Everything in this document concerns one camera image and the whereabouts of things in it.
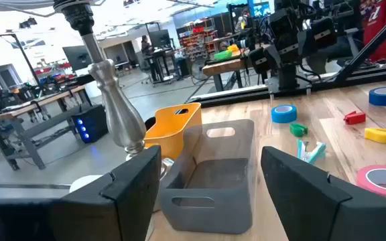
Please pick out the black standing desk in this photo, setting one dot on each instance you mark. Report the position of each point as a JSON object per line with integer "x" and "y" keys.
{"x": 161, "y": 63}

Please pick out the red mini stapler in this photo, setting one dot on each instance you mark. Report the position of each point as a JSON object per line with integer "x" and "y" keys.
{"x": 355, "y": 118}

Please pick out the pink tape roll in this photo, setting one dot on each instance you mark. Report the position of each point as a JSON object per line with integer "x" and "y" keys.
{"x": 364, "y": 182}

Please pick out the black light stand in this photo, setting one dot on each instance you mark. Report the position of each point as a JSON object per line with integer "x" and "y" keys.
{"x": 25, "y": 53}

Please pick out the black monitor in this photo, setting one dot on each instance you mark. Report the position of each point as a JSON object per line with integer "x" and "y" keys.
{"x": 77, "y": 57}

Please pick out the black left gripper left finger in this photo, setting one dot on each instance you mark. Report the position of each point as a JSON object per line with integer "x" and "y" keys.
{"x": 122, "y": 201}

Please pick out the red storage shelf rack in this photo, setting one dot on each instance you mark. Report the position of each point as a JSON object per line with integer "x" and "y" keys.
{"x": 198, "y": 38}

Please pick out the light blue tape roll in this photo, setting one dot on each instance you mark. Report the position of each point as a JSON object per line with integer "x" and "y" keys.
{"x": 283, "y": 119}

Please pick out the black aluminium table frame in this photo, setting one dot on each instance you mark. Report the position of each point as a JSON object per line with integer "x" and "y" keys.
{"x": 380, "y": 72}

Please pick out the teal staple remover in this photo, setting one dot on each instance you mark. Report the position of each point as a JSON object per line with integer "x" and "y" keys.
{"x": 315, "y": 152}

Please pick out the yellow mini stapler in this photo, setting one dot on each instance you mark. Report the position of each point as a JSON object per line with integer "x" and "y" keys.
{"x": 379, "y": 135}

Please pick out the grey plastic bin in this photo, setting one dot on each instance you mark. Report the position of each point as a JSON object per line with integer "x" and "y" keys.
{"x": 213, "y": 214}

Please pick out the black computer tower blue lights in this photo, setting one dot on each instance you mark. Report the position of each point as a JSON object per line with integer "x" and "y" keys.
{"x": 92, "y": 124}

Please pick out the wooden workbench with grey legs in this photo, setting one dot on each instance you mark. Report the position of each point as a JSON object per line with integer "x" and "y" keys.
{"x": 29, "y": 105}

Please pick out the orange plastic bin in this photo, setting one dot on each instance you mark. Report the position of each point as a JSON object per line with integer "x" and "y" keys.
{"x": 173, "y": 134}

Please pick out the green plastic bin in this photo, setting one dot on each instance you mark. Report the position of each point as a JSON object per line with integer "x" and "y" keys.
{"x": 223, "y": 55}

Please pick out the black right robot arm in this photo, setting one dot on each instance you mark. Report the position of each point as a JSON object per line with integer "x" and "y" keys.
{"x": 290, "y": 40}

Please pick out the silver lamp with white shade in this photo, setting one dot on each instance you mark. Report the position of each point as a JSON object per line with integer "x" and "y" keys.
{"x": 119, "y": 110}

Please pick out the red garment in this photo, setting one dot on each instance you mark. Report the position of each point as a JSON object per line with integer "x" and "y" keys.
{"x": 384, "y": 26}

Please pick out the wooden table with black legs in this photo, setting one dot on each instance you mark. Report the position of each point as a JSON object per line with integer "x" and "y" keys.
{"x": 224, "y": 66}

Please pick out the person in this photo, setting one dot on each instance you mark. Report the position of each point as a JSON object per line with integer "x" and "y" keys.
{"x": 145, "y": 43}

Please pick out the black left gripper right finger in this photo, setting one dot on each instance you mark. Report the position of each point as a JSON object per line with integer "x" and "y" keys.
{"x": 307, "y": 207}

